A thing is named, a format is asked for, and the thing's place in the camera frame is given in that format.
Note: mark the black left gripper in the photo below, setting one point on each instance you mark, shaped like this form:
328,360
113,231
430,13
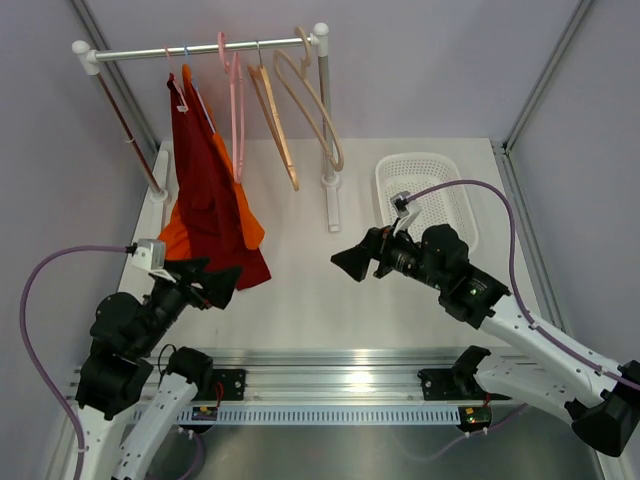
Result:
217,284

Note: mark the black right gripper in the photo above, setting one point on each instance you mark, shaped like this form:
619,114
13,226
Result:
377,242

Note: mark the dark red t shirt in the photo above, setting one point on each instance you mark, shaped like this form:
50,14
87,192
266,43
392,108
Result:
205,195

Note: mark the orange t shirt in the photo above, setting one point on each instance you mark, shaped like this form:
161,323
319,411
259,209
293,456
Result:
235,200

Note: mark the thin pink wire hanger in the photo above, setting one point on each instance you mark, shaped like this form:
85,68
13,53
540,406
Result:
182,106

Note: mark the light blue wire hanger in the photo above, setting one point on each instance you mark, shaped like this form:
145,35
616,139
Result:
198,92

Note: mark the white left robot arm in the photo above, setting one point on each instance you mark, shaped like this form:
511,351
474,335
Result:
124,334

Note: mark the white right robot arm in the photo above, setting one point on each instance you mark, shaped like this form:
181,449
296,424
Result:
596,396

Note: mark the brown wooden hanger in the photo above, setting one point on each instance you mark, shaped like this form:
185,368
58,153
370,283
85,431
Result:
262,85

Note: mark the thick pink plastic hanger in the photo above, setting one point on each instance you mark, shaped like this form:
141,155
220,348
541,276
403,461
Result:
233,69

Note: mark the white perforated plastic basket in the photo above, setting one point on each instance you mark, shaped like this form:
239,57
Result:
416,171

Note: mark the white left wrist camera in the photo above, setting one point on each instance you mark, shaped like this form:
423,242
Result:
149,256

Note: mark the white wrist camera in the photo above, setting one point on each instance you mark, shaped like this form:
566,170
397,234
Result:
407,211
149,256

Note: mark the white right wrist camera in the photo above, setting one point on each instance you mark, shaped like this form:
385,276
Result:
407,211

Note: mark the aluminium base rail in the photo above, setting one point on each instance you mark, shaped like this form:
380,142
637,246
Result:
332,376

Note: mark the white slotted cable duct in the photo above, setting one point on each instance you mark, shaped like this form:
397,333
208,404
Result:
382,415

